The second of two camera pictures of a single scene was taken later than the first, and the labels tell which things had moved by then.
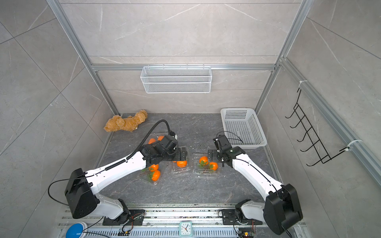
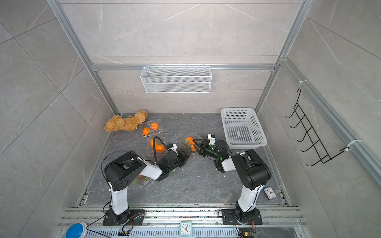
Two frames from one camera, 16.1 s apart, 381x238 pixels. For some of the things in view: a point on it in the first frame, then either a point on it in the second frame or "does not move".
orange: [152, 140] → [146, 131]
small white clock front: [185, 228] does not move
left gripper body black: [167, 156] → [178, 163]
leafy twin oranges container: [204, 162] → [189, 141]
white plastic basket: [242, 127] does not move
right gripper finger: [213, 155] → [199, 142]
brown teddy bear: [116, 123] does not move
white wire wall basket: [177, 79] does not move
